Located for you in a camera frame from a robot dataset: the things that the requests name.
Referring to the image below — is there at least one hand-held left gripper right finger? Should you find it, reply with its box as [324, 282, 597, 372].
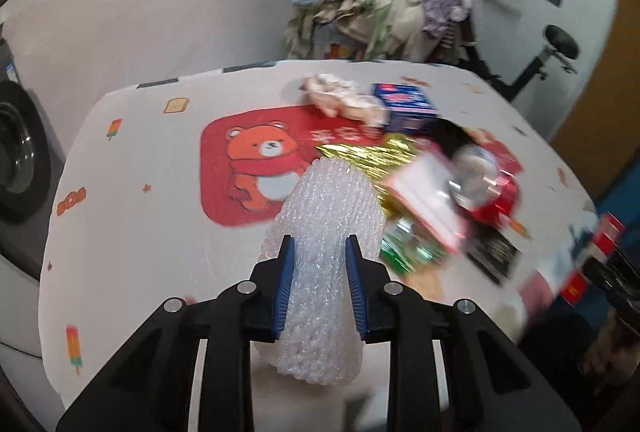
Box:
[344, 235, 583, 432]

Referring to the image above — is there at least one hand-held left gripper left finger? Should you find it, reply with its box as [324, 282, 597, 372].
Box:
[56, 235, 296, 432]

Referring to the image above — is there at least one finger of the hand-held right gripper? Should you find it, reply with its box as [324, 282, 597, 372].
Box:
[582, 255, 640, 313]

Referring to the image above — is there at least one clear bubble wrap sheet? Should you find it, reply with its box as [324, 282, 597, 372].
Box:
[250, 156, 387, 387]

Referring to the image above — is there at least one gold foil wrapper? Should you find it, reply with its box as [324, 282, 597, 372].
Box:
[314, 135, 416, 213]

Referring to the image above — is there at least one red box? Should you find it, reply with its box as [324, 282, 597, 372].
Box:
[560, 269, 591, 304]
[590, 213, 626, 263]

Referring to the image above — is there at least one green snack packet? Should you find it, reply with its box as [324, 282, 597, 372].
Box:
[379, 215, 447, 275]

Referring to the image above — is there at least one white pink plastic bag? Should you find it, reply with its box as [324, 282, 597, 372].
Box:
[492, 257, 576, 343]

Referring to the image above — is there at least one white red-edged card package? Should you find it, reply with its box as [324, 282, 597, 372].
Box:
[384, 151, 473, 258]

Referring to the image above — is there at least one black flat packet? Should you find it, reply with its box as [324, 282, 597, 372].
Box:
[466, 228, 522, 285]

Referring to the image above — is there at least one bear printed table mat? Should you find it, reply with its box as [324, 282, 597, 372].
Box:
[40, 60, 598, 413]

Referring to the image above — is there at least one red and silver packet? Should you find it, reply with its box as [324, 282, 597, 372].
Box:
[447, 145, 520, 225]

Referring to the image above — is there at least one blue cardboard box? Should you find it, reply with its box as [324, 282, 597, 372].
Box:
[371, 83, 441, 135]

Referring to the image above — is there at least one white crumpled plastic bag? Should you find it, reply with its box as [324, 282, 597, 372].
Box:
[299, 73, 390, 128]

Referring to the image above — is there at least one black exercise bike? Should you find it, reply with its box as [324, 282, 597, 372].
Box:
[460, 0, 581, 102]

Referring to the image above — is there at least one washing machine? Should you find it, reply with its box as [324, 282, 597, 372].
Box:
[0, 32, 68, 358]

